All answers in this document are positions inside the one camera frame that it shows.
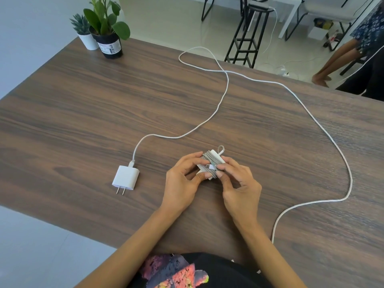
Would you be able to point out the person's right hand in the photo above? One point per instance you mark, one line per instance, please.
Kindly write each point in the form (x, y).
(243, 194)

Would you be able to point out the person's left hand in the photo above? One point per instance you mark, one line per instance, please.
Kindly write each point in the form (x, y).
(180, 188)

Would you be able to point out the white charger adapter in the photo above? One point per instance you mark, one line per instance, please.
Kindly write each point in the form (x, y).
(214, 154)
(126, 178)

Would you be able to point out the person's left forearm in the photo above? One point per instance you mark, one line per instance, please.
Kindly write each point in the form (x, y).
(126, 251)

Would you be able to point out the person's right forearm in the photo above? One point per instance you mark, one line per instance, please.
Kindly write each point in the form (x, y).
(270, 257)

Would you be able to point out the white power strip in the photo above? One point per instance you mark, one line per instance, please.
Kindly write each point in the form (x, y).
(283, 71)

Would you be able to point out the green plant in black pot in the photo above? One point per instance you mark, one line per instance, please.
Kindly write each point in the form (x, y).
(110, 47)

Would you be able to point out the succulent in white pot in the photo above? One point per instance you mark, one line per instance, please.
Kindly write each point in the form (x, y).
(89, 41)

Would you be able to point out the grey folding chair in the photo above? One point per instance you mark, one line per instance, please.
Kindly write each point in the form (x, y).
(202, 13)
(327, 8)

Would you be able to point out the small white box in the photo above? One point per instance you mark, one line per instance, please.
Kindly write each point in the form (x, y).
(318, 32)

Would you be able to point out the black bar stool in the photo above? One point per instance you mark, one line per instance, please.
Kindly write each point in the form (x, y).
(259, 9)

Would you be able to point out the white side table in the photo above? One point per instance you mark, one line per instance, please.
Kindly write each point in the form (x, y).
(288, 2)

